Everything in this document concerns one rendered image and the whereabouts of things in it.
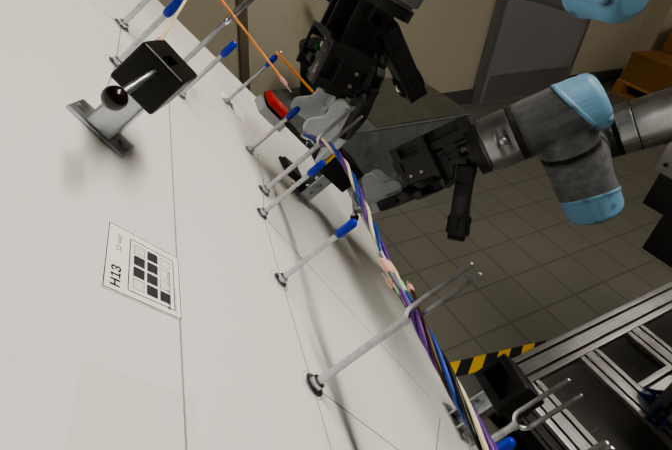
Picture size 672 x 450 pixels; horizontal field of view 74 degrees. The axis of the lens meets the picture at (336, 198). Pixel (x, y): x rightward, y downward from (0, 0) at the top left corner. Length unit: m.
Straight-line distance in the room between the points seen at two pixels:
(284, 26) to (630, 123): 2.17
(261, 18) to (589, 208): 2.21
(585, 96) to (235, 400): 0.51
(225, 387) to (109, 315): 0.07
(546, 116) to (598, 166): 0.10
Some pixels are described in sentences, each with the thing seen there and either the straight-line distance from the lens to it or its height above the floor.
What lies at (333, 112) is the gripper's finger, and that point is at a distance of 0.54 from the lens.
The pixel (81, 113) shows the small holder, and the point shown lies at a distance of 0.35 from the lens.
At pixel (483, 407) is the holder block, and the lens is 0.61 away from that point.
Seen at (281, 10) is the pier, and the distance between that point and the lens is 2.67.
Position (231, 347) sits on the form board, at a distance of 0.29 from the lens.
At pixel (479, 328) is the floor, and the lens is 1.99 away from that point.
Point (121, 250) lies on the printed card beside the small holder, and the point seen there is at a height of 1.27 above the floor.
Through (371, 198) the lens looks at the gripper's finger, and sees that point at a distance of 0.67.
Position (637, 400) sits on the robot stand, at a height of 0.23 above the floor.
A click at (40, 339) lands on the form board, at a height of 1.29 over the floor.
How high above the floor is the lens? 1.44
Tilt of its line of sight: 35 degrees down
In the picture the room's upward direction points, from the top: 5 degrees clockwise
